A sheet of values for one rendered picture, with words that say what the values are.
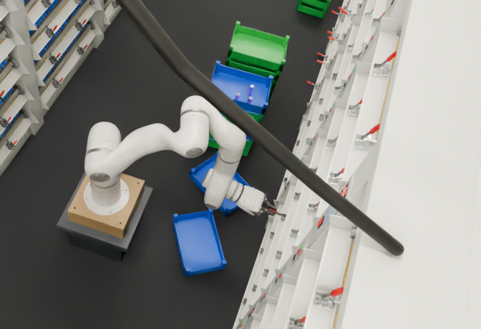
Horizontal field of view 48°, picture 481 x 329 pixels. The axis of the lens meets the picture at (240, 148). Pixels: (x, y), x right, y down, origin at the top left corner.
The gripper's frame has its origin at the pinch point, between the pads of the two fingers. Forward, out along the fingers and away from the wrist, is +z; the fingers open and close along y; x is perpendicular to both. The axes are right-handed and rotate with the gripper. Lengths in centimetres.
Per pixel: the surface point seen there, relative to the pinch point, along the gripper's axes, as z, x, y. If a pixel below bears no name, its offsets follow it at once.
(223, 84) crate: -40, -18, -65
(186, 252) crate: -19, -55, 11
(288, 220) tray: 3.1, 17.6, 11.1
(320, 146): 0.0, 36.8, -13.5
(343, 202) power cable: -24, 125, 67
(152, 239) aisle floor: -36, -59, 11
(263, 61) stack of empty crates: -27, -12, -87
